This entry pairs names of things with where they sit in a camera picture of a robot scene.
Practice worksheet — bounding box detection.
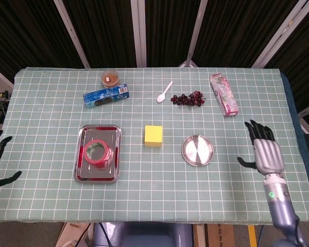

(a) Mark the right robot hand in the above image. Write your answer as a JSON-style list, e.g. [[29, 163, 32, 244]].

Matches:
[[237, 119, 285, 179]]

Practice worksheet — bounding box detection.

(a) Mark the red tape roll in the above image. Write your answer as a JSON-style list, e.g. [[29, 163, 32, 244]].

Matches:
[[83, 139, 114, 170]]

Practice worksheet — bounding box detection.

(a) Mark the yellow foam cube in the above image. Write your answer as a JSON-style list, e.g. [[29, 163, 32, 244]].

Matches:
[[144, 125, 163, 148]]

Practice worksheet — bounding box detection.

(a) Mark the round steel plate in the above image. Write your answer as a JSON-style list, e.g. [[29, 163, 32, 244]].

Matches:
[[181, 134, 215, 167]]

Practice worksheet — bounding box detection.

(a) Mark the pink floral carton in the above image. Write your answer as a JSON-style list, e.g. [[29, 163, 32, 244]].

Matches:
[[209, 73, 240, 117]]

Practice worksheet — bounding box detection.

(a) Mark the dark red grape bunch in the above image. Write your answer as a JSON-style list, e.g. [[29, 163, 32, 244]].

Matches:
[[170, 91, 207, 107]]

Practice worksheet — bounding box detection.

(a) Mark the rectangular steel tray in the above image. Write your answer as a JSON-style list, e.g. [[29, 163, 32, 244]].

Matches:
[[73, 124, 123, 185]]

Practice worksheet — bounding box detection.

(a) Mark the green checked tablecloth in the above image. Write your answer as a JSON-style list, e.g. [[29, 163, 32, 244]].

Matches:
[[0, 67, 309, 226]]

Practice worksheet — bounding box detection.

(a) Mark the white plastic spoon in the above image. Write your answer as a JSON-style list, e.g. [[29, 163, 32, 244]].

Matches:
[[156, 81, 174, 103]]

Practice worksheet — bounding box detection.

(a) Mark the blue cookie box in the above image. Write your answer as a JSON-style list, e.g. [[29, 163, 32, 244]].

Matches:
[[82, 83, 131, 109]]

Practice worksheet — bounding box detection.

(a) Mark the blue-grey robot torso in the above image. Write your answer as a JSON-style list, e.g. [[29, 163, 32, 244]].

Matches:
[[92, 221, 195, 247]]

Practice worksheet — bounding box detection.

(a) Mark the clear jar with orange contents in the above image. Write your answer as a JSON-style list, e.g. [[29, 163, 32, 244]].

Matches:
[[100, 70, 120, 87]]

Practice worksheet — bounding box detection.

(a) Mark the black pleated curtain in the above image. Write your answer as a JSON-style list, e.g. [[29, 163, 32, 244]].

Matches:
[[0, 0, 309, 114]]

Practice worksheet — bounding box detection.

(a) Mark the white frame post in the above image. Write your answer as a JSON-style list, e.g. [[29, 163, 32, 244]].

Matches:
[[53, 0, 91, 69], [179, 0, 209, 68], [0, 63, 15, 90], [297, 101, 309, 134], [130, 0, 147, 68], [251, 0, 309, 68]]

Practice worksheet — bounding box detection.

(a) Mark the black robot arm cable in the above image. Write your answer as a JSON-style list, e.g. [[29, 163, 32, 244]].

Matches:
[[294, 215, 302, 247]]

